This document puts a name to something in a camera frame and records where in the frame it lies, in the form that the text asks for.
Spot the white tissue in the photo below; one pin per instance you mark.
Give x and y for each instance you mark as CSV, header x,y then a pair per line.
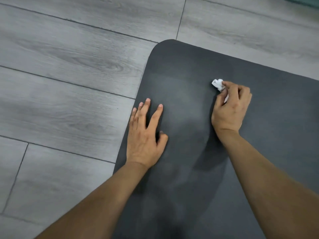
x,y
218,84

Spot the dark grey yoga mat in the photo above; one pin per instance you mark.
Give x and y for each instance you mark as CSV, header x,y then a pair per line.
x,y
274,109

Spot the person's left hand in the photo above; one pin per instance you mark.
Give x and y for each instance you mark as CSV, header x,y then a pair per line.
x,y
143,144

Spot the person's right forearm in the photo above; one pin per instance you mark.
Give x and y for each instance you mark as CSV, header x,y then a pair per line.
x,y
274,186

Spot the person's right hand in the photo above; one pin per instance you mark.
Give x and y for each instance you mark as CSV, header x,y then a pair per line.
x,y
230,114

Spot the person's left forearm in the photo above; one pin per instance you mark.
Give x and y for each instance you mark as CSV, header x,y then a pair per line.
x,y
89,209

